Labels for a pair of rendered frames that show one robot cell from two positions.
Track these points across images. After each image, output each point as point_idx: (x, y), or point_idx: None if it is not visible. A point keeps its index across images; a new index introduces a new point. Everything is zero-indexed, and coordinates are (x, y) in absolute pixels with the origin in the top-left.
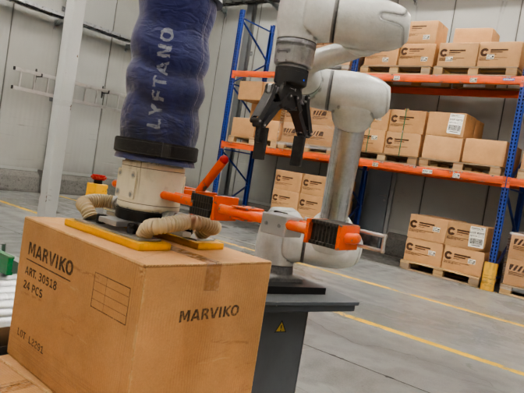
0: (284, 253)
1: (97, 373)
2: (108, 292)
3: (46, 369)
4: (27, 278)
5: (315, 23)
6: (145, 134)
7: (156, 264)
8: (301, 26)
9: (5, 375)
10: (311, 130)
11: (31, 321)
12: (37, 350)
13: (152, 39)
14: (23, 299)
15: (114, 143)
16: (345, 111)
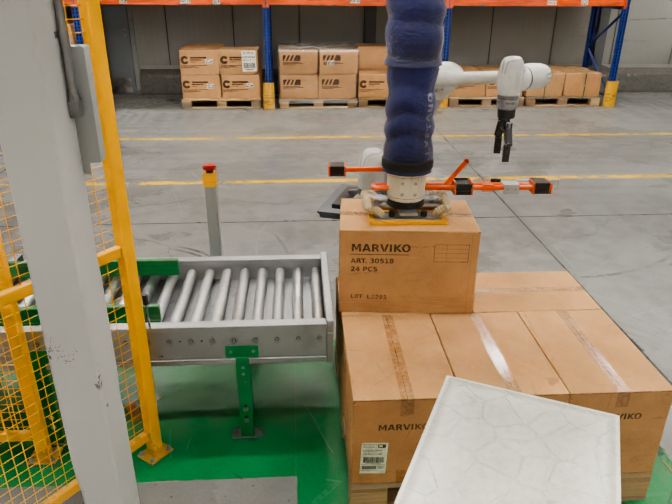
0: (385, 180)
1: (446, 290)
2: (450, 251)
3: (393, 305)
4: (355, 265)
5: (524, 87)
6: (424, 159)
7: (479, 229)
8: (519, 90)
9: (372, 319)
10: None
11: (367, 286)
12: (380, 298)
13: (424, 102)
14: (353, 277)
15: (396, 168)
16: (445, 90)
